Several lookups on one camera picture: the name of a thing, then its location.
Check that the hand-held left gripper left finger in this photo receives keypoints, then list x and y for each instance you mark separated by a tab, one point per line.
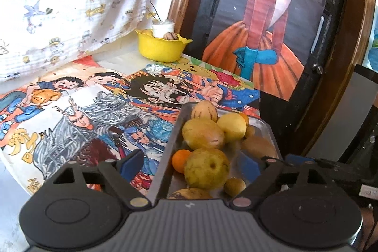
133	164

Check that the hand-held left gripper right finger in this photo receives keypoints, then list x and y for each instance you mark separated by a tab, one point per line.
249	165

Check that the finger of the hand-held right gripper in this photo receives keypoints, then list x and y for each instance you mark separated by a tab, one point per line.
294	158

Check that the brown kiwi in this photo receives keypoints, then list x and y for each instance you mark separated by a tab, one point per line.
258	147

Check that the small brown longan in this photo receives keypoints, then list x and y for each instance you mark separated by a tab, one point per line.
234	187

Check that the metal tray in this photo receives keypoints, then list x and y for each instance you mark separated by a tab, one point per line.
168	160

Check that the yellowish passion fruit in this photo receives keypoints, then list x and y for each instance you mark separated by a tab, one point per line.
206	169

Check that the yellow lemon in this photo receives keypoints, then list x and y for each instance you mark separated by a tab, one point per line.
231	126

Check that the small orange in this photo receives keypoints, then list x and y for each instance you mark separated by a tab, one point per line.
244	118
180	161

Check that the yellow-green mango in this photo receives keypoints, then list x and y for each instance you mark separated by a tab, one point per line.
203	134

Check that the brownish passion fruit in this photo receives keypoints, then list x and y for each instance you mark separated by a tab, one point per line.
189	194

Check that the large striped pepino melon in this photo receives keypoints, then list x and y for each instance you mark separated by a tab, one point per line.
204	111

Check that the grey-haired figure cartoon drawing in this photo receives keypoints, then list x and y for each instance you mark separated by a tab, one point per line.
88	122

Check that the grey panel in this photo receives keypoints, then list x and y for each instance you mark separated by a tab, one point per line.
354	110

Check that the metal knob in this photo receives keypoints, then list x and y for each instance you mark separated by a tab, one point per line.
319	69

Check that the yellow bowl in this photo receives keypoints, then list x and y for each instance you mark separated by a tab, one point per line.
161	49

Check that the pale yellow fruit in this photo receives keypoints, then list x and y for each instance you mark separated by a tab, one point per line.
147	33

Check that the small striped pepino melon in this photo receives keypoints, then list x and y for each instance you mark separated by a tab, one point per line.
172	36

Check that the white jar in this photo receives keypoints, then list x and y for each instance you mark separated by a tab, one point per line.
162	28

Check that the thin twig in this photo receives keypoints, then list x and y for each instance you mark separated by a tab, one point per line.
155	12

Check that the printed blanket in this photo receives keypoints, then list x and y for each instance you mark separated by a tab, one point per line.
73	4

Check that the wall poster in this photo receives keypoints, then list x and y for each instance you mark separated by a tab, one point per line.
265	33

